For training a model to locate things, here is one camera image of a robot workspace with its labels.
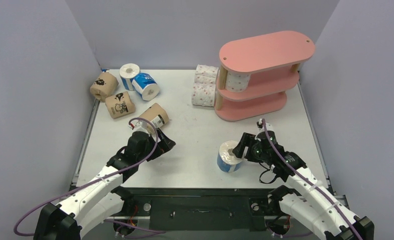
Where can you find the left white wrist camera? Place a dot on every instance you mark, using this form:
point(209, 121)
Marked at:
point(141, 126)

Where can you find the floral paper roll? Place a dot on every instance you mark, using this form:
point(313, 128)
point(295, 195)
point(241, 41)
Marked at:
point(203, 94)
point(205, 74)

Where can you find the brown roll black print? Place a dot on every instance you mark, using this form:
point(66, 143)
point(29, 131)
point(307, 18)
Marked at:
point(104, 86)

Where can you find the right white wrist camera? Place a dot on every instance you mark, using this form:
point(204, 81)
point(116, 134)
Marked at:
point(262, 126)

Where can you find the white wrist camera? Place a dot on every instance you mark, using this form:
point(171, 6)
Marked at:
point(141, 126)
point(262, 126)

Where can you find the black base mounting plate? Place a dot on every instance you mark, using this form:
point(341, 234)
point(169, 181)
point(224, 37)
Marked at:
point(198, 209)

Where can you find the upper floral paper roll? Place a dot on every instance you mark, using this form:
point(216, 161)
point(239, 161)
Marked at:
point(205, 74)

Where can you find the lying blue white roll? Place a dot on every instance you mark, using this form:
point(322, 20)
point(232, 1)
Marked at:
point(145, 86)

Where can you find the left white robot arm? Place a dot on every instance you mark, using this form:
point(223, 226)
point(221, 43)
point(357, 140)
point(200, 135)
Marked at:
point(104, 195)

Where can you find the floral roll on shelf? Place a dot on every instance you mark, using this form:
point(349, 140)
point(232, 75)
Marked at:
point(237, 82)

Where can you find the upright blue white roll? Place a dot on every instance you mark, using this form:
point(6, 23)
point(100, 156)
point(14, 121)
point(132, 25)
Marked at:
point(127, 72)

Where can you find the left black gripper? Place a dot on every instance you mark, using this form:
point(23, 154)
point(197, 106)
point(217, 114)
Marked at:
point(164, 145)

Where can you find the brown roll with barcode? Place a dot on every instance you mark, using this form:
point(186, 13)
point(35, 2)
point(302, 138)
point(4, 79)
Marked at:
point(156, 115)

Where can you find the lower floral paper roll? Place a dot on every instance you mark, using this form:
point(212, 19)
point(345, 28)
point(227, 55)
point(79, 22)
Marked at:
point(203, 94)

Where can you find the pink three-tier shelf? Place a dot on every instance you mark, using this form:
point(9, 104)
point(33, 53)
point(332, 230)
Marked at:
point(273, 61)

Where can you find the brown roll cartoon print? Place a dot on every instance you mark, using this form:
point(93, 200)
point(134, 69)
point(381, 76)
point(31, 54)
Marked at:
point(120, 105)

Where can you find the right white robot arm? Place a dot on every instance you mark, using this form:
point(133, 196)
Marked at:
point(302, 196)

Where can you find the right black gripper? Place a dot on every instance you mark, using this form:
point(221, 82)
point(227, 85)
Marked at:
point(243, 145)

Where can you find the blue paper roll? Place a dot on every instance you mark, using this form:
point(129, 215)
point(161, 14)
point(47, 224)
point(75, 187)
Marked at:
point(226, 160)

